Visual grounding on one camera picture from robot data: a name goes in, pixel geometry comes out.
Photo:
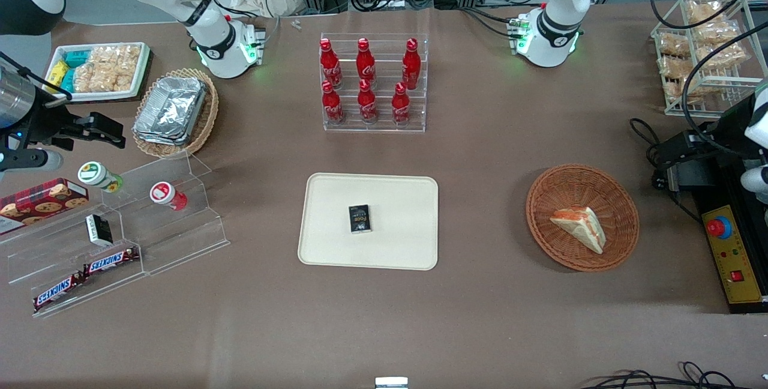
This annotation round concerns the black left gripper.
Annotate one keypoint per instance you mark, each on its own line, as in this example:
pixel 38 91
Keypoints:
pixel 729 125

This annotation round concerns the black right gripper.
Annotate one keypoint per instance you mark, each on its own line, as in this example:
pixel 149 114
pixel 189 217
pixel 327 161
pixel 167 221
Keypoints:
pixel 49 125

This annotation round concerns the triangular sandwich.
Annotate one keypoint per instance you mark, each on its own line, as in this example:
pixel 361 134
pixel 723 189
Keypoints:
pixel 581 227

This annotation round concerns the white rectangular snack tray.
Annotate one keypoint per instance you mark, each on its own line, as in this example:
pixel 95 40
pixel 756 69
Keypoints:
pixel 90 96

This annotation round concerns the oval tan wicker basket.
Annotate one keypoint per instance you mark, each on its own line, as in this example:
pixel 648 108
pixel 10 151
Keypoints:
pixel 207 125

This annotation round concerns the round brown wicker basket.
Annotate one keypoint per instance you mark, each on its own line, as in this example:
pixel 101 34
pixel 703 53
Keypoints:
pixel 564 188

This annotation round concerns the cream plastic tray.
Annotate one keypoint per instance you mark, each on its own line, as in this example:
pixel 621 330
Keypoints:
pixel 396 251

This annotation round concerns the green jar with sunflower lid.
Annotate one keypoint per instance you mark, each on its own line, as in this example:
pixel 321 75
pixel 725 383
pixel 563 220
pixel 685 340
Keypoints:
pixel 96 174

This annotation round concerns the black sealing machine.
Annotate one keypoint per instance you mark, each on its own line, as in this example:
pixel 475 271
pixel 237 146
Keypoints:
pixel 717 197

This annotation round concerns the clear bag of rice crackers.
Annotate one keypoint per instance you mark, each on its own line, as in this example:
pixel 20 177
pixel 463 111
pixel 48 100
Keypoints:
pixel 127 65
pixel 93 74

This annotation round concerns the teal snack packet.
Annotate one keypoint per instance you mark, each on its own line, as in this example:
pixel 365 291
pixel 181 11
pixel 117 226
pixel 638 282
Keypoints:
pixel 68 80
pixel 77 58

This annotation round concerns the clear bag of fried snacks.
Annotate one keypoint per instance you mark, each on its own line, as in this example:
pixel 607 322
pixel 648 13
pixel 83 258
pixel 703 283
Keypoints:
pixel 673 45
pixel 675 66
pixel 723 54
pixel 717 32
pixel 677 90
pixel 705 12

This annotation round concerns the yellow snack packet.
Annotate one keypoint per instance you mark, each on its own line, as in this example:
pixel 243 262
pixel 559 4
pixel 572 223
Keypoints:
pixel 57 72

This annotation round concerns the stacked aluminium foil containers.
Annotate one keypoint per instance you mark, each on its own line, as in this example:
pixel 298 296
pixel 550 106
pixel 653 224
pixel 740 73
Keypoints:
pixel 171 110

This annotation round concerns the red emergency stop button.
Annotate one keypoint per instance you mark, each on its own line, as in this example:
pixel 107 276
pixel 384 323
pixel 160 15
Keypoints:
pixel 717 228

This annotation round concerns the red jar with white lid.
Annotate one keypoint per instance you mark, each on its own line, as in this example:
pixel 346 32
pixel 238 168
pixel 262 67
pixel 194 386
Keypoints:
pixel 165 194

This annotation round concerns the red cookie box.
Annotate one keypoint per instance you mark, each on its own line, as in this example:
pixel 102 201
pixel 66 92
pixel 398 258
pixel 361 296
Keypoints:
pixel 42 203

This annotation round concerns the small black and white box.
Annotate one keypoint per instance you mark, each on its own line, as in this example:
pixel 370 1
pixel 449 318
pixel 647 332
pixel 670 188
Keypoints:
pixel 99 230

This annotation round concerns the yellow control panel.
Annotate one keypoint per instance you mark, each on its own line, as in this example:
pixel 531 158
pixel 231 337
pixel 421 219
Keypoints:
pixel 735 257

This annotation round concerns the snickers chocolate bar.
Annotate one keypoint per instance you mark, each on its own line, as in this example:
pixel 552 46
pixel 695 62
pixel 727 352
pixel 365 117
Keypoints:
pixel 57 291
pixel 111 261

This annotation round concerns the clear acrylic stepped stand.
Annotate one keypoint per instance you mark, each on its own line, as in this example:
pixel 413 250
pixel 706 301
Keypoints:
pixel 180 245

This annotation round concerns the small clear plastic piece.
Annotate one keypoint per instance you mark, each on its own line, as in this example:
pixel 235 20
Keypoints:
pixel 296 23

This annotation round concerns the red cola bottle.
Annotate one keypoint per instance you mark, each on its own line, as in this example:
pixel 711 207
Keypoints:
pixel 365 63
pixel 329 65
pixel 366 104
pixel 332 107
pixel 411 66
pixel 400 107

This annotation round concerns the small black card box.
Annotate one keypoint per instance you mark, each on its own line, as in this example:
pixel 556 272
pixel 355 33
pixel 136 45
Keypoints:
pixel 359 219

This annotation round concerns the clear acrylic bottle rack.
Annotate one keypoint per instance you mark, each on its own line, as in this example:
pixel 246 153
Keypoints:
pixel 384 125

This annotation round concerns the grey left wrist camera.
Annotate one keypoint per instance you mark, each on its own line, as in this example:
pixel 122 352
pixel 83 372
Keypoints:
pixel 757 183

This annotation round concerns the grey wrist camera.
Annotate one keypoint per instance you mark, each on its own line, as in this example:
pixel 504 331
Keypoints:
pixel 757 183
pixel 30 159

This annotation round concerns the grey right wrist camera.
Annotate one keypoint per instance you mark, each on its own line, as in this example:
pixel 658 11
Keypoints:
pixel 30 159

